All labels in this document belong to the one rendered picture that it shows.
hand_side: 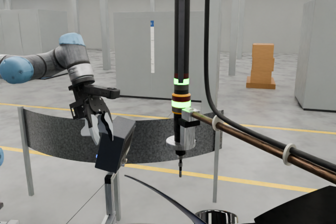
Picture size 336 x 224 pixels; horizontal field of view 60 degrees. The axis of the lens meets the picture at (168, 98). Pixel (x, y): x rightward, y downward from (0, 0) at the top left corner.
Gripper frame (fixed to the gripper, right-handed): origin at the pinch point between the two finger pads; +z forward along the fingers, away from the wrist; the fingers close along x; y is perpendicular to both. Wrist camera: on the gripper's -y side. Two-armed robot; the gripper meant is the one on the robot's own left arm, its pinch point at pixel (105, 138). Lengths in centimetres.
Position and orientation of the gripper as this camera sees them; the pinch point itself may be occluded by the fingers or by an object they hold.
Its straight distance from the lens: 92.8
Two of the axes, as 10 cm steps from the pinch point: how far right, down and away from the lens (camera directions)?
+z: 3.1, 9.4, -1.1
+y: -8.5, 3.3, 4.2
